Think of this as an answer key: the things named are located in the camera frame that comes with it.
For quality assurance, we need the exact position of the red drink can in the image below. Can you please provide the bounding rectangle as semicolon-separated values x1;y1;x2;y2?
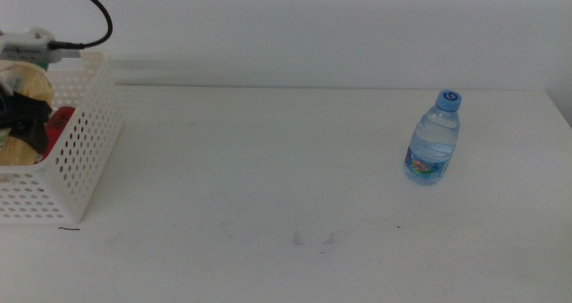
34;105;77;164

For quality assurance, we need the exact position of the white perforated plastic basket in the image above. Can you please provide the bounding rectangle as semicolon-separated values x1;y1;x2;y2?
0;50;124;224

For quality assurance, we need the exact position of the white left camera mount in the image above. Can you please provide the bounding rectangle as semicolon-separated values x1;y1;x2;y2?
0;27;57;48

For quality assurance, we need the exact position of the yellow tea bottle white cap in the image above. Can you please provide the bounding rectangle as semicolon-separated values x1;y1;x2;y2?
0;60;55;166

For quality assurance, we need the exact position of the clear water bottle blue cap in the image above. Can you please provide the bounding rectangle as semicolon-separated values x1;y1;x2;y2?
403;89;463;187

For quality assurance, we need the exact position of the black braided camera cable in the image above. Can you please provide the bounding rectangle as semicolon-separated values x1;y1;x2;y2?
47;0;114;52

